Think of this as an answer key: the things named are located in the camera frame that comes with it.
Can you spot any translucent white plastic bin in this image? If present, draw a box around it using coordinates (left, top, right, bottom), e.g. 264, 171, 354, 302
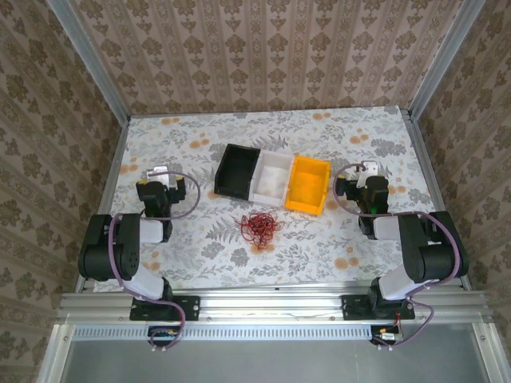
249, 149, 296, 207

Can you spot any slotted grey cable duct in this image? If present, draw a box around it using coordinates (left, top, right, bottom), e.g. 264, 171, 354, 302
71, 325, 400, 340

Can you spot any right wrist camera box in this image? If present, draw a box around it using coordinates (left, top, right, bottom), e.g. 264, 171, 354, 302
356, 159, 379, 188

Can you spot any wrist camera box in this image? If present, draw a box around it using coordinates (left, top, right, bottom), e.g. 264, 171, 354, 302
356, 159, 379, 188
145, 164, 171, 180

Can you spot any aluminium frame post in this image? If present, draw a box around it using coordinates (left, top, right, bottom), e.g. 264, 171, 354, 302
407, 0, 486, 120
45, 0, 132, 122

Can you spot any black plastic bin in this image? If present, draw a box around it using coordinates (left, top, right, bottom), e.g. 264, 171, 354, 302
213, 143, 263, 201

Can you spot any aluminium lower frame bar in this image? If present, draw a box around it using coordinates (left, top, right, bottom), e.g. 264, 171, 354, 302
36, 322, 75, 383
470, 322, 502, 383

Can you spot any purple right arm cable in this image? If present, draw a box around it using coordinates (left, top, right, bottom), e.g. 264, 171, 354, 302
331, 162, 464, 353

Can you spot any yellow plastic bin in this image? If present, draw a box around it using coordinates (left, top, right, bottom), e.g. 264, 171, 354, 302
283, 154, 331, 216

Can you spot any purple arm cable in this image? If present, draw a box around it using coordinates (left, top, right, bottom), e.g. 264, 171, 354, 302
331, 162, 464, 353
107, 170, 201, 354

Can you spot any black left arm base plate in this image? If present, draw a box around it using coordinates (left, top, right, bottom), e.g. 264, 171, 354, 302
129, 294, 200, 322

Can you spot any aluminium table side rail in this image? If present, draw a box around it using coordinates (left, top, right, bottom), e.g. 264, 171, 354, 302
73, 115, 131, 294
407, 110, 472, 291

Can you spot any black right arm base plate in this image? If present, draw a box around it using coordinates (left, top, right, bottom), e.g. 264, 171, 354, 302
342, 294, 416, 322

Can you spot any aluminium mounting rail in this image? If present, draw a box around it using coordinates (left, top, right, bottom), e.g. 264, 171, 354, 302
55, 289, 496, 324

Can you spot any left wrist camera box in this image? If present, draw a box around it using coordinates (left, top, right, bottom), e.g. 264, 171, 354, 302
145, 164, 171, 180

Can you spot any small black controller board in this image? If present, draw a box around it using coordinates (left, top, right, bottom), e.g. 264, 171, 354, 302
370, 325, 402, 347
147, 325, 180, 347

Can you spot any floral tablecloth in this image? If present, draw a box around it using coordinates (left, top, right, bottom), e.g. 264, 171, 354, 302
93, 105, 460, 292

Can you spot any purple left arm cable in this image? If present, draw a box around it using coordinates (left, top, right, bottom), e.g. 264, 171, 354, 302
107, 170, 201, 354

